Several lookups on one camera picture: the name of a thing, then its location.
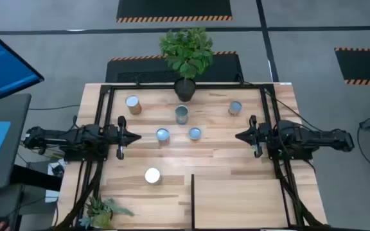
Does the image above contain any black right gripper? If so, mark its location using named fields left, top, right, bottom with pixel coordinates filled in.
left=234, top=114, right=272, bottom=159

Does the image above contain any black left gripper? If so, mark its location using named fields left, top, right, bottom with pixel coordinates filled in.
left=103, top=115, right=142, bottom=160

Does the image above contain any orange label tin can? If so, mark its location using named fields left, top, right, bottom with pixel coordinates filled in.
left=227, top=100, right=243, bottom=117

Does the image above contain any tan label tin can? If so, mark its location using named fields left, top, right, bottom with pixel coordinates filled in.
left=125, top=94, right=143, bottom=116

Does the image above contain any white label tin can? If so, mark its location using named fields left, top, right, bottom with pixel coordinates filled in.
left=144, top=167, right=163, bottom=185

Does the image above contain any small silver top tin can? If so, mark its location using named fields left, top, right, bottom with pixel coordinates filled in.
left=188, top=126, right=202, bottom=142

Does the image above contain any teal label tin can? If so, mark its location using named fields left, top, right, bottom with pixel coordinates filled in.
left=174, top=105, right=189, bottom=125

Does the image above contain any black floor mat striped edge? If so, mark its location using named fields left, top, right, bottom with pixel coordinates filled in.
left=116, top=0, right=233, bottom=24
left=334, top=47, right=370, bottom=87
left=105, top=51, right=245, bottom=84

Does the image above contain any small succulent plant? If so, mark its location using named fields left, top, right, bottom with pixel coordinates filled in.
left=78, top=195, right=135, bottom=230

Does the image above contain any leafy green potted plant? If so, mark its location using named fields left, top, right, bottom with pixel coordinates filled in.
left=158, top=27, right=215, bottom=103

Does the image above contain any black stand base bar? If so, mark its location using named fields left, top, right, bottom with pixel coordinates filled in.
left=10, top=164, right=62, bottom=193

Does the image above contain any computer monitor blue screen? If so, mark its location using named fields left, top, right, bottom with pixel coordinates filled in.
left=0, top=21, right=45, bottom=108

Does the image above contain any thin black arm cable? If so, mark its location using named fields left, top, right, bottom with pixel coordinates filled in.
left=263, top=88, right=316, bottom=133

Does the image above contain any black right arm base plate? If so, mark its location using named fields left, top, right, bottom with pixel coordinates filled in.
left=267, top=147, right=313, bottom=161

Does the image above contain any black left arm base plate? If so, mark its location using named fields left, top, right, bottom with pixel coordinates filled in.
left=63, top=149, right=109, bottom=162

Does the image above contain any black cable bundle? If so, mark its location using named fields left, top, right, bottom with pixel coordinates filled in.
left=55, top=160, right=104, bottom=229
left=273, top=160, right=329, bottom=228

